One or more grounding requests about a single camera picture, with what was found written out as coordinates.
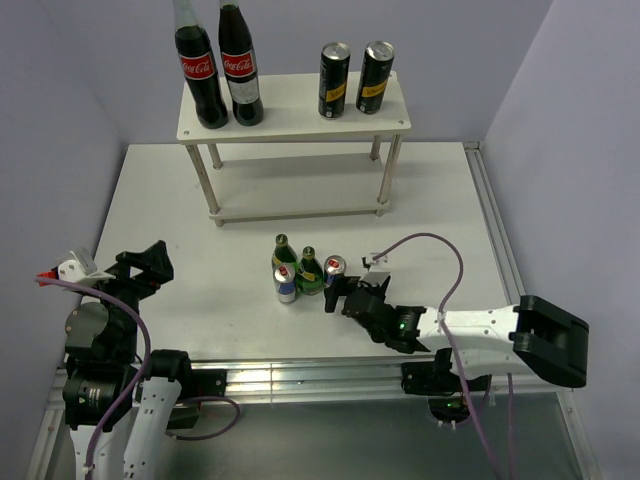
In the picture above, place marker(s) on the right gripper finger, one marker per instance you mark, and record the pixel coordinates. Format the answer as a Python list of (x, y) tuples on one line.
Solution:
[(340, 286), (380, 284)]

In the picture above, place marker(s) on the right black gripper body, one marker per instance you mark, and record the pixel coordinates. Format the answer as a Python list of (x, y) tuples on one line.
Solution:
[(377, 335)]

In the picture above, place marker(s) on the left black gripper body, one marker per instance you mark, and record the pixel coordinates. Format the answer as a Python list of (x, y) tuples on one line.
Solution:
[(129, 290)]

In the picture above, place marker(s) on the Red Bull can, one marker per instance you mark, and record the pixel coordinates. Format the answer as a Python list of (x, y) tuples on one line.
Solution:
[(284, 277), (334, 266)]

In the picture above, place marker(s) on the dark gold-band beverage can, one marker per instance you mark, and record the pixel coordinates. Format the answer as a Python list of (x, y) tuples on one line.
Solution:
[(376, 68)]

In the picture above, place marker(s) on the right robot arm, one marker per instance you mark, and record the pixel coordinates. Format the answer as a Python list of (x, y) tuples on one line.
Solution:
[(533, 336)]

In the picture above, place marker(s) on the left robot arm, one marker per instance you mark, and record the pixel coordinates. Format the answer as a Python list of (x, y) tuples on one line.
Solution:
[(118, 413)]

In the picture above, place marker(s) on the white two-tier shelf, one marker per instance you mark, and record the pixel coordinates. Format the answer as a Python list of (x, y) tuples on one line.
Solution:
[(296, 164)]

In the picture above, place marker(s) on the front green glass bottle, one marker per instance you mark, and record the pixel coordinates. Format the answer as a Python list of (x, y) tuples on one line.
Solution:
[(309, 274)]

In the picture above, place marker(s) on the green glass bottle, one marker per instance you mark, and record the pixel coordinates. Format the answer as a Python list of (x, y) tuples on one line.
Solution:
[(309, 274), (283, 253)]

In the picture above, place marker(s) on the rear green glass bottle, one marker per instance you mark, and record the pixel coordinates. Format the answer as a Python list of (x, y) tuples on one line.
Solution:
[(283, 253)]

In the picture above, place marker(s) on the left Coca-Cola glass bottle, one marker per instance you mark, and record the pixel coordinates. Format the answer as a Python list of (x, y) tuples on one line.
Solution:
[(198, 66)]

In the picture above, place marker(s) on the coca-cola glass bottle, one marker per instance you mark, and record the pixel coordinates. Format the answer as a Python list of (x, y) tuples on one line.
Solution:
[(198, 66), (239, 64)]

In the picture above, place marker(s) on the right Coca-Cola glass bottle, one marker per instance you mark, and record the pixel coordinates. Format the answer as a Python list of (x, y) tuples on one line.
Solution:
[(239, 64)]

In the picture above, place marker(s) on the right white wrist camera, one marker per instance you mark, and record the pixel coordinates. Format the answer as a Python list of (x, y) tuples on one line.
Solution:
[(374, 263)]

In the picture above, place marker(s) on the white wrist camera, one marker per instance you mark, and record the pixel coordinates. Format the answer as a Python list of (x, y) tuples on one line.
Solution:
[(77, 267), (374, 263)]

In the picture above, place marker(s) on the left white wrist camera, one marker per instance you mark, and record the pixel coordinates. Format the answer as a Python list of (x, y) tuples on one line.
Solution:
[(77, 267)]

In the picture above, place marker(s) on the aluminium frame rail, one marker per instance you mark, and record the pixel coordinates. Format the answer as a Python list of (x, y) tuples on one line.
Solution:
[(335, 362)]

